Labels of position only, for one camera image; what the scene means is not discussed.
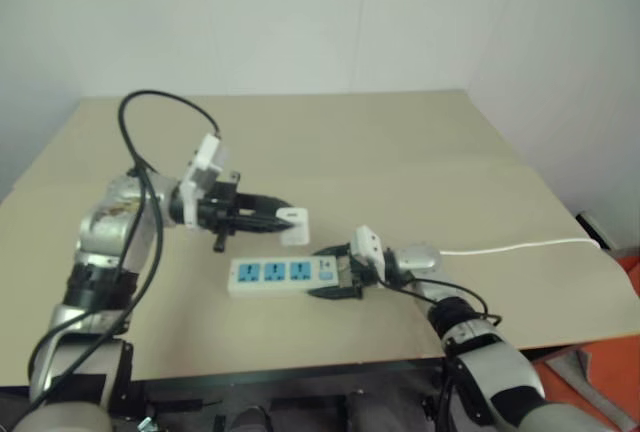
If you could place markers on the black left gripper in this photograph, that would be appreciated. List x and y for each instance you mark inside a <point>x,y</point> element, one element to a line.
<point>220,209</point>

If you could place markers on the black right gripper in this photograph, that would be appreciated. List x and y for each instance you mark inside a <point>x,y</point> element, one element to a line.
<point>352,274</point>

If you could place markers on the white charger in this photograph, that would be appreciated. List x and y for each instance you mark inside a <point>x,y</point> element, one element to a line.
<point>295,235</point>

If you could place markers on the white power strip blue sockets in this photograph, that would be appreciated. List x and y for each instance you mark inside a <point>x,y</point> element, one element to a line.
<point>280,288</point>

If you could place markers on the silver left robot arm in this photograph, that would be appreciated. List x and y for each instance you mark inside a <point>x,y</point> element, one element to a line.
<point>105,224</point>

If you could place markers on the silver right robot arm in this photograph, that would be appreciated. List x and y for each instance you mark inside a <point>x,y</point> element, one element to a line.
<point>500,367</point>

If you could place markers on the dark rounded shape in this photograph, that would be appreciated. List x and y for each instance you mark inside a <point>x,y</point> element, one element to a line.
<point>250,419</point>

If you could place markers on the black box with silver edge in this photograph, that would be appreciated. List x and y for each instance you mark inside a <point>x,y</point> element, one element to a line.
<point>595,229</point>

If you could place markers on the orange floor mat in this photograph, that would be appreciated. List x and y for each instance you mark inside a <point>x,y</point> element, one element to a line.
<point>620,382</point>

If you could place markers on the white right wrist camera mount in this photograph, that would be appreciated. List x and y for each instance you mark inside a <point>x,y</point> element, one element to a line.
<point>367,247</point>

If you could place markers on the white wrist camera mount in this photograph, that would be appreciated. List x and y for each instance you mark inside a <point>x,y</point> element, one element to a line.
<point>207,157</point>
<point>367,247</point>

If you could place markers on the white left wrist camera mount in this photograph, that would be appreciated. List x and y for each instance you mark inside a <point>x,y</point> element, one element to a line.
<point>207,157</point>

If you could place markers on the black table frame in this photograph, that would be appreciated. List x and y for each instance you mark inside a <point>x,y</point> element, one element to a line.
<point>300,382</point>

